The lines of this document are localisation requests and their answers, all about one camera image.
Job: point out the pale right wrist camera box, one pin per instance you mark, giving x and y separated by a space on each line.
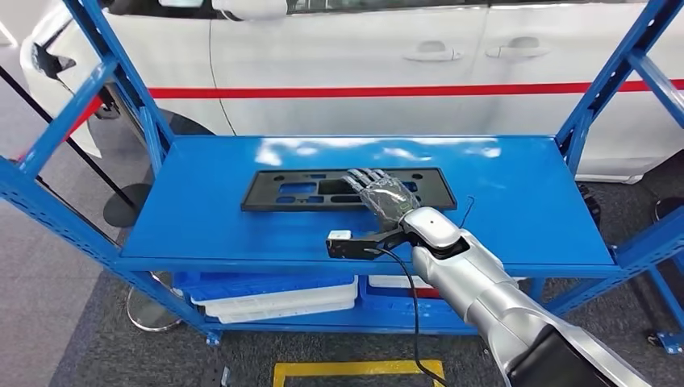
339 235

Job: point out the yellow floor tape square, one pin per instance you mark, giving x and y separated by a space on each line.
358 367

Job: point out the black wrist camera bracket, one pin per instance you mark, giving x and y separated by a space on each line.
352 250

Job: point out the black plastic frame part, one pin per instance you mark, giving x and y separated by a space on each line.
262 200

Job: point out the black stanchion post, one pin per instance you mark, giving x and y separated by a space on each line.
128 205

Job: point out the blue metal shelf rack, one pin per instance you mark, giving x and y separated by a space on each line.
213 229

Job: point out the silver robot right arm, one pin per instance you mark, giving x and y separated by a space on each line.
481 288

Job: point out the black round stanchion base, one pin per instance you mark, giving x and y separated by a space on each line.
673 213

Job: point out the black ribbed strip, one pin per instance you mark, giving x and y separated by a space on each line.
589 205

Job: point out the white car with red stripe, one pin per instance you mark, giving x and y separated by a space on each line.
347 42

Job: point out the red object in bin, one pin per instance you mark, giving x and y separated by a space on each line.
425 293

